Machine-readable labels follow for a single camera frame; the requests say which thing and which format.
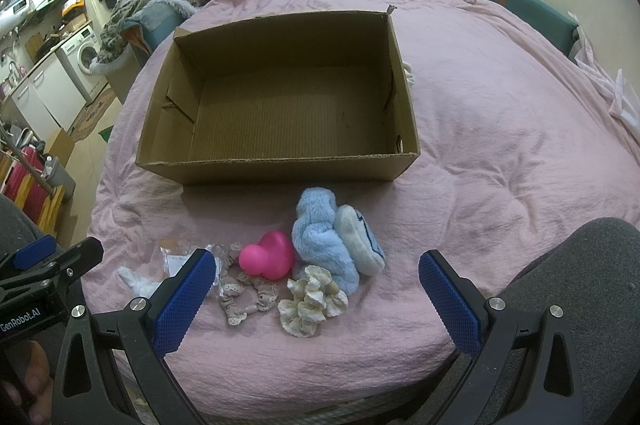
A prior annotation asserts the white washing machine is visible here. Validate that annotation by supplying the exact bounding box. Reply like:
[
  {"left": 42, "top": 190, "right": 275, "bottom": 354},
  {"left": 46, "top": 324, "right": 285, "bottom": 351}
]
[{"left": 55, "top": 24, "right": 107, "bottom": 105}]

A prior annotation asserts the light blue plush toy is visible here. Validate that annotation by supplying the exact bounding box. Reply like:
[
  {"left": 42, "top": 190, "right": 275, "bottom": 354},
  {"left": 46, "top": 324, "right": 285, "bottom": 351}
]
[{"left": 292, "top": 188, "right": 386, "bottom": 296}]

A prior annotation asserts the yellow wooden rack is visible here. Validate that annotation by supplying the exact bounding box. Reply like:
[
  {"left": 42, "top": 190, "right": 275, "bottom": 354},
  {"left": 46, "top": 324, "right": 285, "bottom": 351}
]
[{"left": 0, "top": 148, "right": 68, "bottom": 239}]

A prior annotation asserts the person left hand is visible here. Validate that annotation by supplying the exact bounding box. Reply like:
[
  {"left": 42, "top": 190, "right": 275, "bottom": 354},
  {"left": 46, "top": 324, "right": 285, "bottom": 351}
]
[{"left": 1, "top": 339, "right": 53, "bottom": 425}]

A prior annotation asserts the cream scrunchie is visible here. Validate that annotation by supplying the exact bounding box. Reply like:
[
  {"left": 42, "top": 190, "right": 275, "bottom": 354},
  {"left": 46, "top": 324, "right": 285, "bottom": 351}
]
[{"left": 278, "top": 266, "right": 348, "bottom": 338}]

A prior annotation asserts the pink bed duvet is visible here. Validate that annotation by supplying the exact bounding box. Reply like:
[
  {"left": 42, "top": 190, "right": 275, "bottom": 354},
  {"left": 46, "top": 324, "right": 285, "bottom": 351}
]
[{"left": 82, "top": 0, "right": 639, "bottom": 422}]

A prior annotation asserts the teal headboard cushion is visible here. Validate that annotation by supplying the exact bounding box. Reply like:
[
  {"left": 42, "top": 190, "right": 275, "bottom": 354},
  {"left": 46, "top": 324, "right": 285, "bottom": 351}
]
[{"left": 490, "top": 0, "right": 579, "bottom": 56}]

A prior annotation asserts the grey waste bin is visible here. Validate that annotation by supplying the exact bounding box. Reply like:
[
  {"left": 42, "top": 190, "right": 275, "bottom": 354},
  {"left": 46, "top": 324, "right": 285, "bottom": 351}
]
[{"left": 43, "top": 156, "right": 76, "bottom": 204}]

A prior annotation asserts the beige lace scrunchie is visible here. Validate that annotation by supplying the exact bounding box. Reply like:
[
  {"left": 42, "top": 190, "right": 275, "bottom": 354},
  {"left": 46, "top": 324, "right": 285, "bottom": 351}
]
[{"left": 214, "top": 243, "right": 279, "bottom": 327}]

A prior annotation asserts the small white plush toy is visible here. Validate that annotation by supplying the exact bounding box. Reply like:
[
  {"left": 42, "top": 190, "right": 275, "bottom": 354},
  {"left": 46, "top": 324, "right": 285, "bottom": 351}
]
[{"left": 117, "top": 267, "right": 164, "bottom": 299}]

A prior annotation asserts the pink heart toy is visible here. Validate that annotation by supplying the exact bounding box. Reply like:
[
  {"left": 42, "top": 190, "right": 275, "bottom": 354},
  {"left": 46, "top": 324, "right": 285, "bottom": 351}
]
[{"left": 239, "top": 231, "right": 294, "bottom": 281}]

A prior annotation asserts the clear plastic bag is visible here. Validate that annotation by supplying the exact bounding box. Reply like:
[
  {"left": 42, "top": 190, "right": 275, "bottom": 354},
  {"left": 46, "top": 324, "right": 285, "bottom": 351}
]
[{"left": 160, "top": 240, "right": 231, "bottom": 299}]

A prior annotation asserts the red bag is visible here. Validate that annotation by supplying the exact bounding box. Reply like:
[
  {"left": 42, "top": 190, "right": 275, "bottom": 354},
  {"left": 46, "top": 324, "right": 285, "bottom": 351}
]
[{"left": 1, "top": 153, "right": 48, "bottom": 223}]

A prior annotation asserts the brown cardboard box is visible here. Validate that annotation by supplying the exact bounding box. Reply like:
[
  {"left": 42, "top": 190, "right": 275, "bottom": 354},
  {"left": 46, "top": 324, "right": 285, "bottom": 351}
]
[{"left": 137, "top": 11, "right": 420, "bottom": 185}]

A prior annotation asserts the teal orange pillow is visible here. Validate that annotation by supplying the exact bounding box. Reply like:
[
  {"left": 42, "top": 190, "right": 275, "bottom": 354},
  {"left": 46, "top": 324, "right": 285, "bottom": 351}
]
[{"left": 120, "top": 2, "right": 186, "bottom": 60}]

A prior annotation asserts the white kitchen cabinet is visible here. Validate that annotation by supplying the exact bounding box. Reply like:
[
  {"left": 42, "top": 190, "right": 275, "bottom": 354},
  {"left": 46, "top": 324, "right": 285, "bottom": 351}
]
[{"left": 4, "top": 53, "right": 85, "bottom": 141}]

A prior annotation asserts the white cloth behind box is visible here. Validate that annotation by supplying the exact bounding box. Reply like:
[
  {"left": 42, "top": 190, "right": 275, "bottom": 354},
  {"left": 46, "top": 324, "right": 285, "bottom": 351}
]
[{"left": 402, "top": 62, "right": 416, "bottom": 86}]

